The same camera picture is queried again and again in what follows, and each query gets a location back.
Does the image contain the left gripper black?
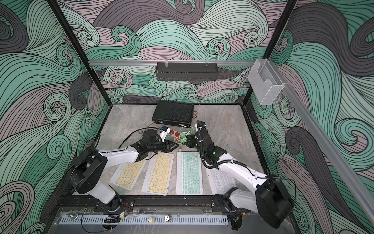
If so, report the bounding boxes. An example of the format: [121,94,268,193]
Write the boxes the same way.
[146,139,179,155]

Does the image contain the yellow keyboard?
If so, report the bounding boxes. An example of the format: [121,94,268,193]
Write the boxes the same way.
[110,161,145,190]
[141,153,174,196]

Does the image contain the green keyboard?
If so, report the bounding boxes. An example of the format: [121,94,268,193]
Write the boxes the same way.
[176,152,203,196]

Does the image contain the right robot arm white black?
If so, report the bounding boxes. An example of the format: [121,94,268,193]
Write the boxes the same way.
[186,129,294,229]

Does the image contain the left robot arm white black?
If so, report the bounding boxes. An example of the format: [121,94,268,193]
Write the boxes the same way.
[65,128,179,207]

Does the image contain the white keyboard far right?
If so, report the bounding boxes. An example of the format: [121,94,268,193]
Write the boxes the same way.
[206,168,237,195]

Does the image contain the wooden power strip green plugs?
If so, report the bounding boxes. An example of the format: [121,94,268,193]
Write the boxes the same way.
[165,130,181,141]

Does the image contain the black flat box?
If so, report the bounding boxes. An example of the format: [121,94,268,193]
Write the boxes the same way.
[152,101,194,127]

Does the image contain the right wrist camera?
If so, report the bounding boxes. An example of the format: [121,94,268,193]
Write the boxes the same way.
[196,121,206,131]

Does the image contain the black wall tray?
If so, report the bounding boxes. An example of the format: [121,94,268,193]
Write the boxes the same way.
[155,62,219,81]

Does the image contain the aluminium wall rail back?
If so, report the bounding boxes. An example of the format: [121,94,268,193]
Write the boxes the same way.
[88,59,256,68]

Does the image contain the aluminium wall rail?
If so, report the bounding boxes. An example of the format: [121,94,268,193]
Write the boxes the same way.
[88,59,256,68]
[269,61,374,223]

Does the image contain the white slotted cable duct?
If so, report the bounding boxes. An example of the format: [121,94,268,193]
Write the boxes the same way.
[58,214,228,226]

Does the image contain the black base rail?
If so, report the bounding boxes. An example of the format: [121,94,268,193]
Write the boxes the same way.
[55,194,290,214]

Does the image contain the clear acrylic wall holder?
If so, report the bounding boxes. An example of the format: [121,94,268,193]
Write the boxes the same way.
[247,58,284,106]

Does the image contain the aluminium wall rail right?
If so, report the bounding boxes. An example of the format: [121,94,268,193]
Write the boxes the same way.
[269,61,374,223]

